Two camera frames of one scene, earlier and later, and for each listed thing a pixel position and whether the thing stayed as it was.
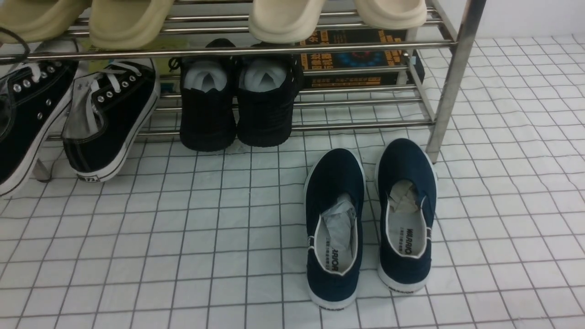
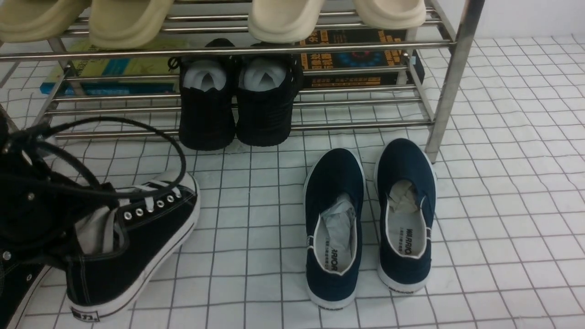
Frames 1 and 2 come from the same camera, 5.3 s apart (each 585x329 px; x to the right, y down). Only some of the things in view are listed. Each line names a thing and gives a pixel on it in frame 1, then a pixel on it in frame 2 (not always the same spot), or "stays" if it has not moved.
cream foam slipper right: (391, 14) stays
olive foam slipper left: (38, 20) stays
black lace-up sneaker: (109, 107) to (123, 246)
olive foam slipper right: (128, 24) stays
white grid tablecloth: (189, 239) stays
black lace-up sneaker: (33, 95) to (20, 279)
